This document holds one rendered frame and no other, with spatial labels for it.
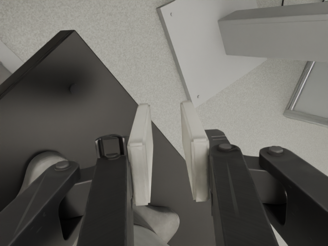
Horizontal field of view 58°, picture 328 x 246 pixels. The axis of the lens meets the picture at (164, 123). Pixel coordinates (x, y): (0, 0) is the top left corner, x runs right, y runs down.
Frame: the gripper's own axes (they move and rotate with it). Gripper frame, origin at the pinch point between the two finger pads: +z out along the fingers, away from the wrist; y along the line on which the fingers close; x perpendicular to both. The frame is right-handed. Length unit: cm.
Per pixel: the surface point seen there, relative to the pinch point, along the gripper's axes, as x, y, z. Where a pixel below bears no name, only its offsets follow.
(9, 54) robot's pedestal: 1, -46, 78
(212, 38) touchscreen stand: 0, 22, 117
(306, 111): -44, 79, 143
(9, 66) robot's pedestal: -2, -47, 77
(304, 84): -31, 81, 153
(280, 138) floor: -62, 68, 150
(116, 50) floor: -1, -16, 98
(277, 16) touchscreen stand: 7, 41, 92
